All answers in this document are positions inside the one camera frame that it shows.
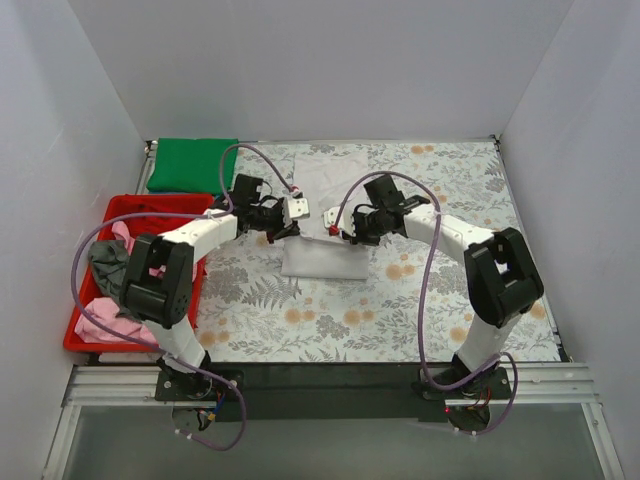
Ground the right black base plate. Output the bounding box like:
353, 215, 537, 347
411, 367, 512, 401

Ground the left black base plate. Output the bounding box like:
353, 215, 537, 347
154, 369, 244, 402

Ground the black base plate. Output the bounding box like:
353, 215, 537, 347
154, 369, 244, 402
411, 367, 512, 401

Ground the folded green t shirt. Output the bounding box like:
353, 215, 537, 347
146, 138, 238, 196

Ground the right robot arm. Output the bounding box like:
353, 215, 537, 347
327, 171, 544, 398

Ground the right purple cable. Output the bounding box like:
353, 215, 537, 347
335, 170, 518, 437

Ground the white t shirt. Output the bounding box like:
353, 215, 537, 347
281, 153, 369, 280

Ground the pink t shirt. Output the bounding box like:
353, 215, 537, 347
85, 221, 157, 345

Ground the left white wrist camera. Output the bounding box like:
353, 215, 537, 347
283, 186, 310, 225

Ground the aluminium rail frame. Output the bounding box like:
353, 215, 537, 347
44, 363, 624, 479

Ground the purple cable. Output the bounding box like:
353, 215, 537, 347
71, 143, 304, 451
335, 170, 518, 437

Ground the grey t shirt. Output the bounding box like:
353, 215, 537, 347
88, 240, 141, 323

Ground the red t shirt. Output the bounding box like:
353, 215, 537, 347
112, 194, 213, 237

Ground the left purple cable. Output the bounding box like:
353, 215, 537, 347
71, 143, 304, 451

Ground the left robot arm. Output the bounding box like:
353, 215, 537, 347
120, 175, 309, 400

